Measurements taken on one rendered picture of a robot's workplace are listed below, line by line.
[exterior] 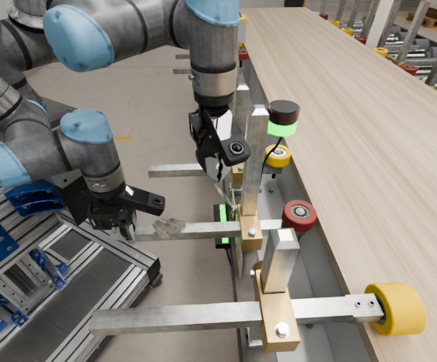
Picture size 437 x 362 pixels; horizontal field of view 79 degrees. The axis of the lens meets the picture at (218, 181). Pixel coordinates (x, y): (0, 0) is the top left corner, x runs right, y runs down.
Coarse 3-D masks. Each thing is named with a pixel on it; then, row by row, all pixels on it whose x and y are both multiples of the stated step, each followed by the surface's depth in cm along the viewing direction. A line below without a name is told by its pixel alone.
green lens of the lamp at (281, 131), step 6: (270, 126) 52; (276, 126) 51; (282, 126) 50; (288, 126) 50; (294, 126) 51; (270, 132) 52; (276, 132) 51; (282, 132) 51; (288, 132) 51; (294, 132) 53
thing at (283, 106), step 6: (276, 102) 52; (282, 102) 52; (288, 102) 52; (276, 108) 50; (282, 108) 50; (288, 108) 50; (294, 108) 50; (276, 144) 57; (270, 150) 58; (264, 162) 60
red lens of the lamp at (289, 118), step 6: (270, 102) 52; (294, 102) 52; (270, 108) 50; (270, 114) 50; (276, 114) 49; (282, 114) 49; (288, 114) 49; (294, 114) 49; (270, 120) 51; (276, 120) 50; (282, 120) 49; (288, 120) 49; (294, 120) 50
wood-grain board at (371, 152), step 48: (288, 48) 165; (336, 48) 165; (288, 96) 114; (336, 96) 114; (384, 96) 114; (432, 96) 114; (288, 144) 88; (336, 144) 88; (384, 144) 88; (432, 144) 88; (336, 192) 71; (384, 192) 71; (432, 192) 71; (336, 240) 60; (384, 240) 60; (432, 240) 60; (432, 288) 52; (384, 336) 45; (432, 336) 45
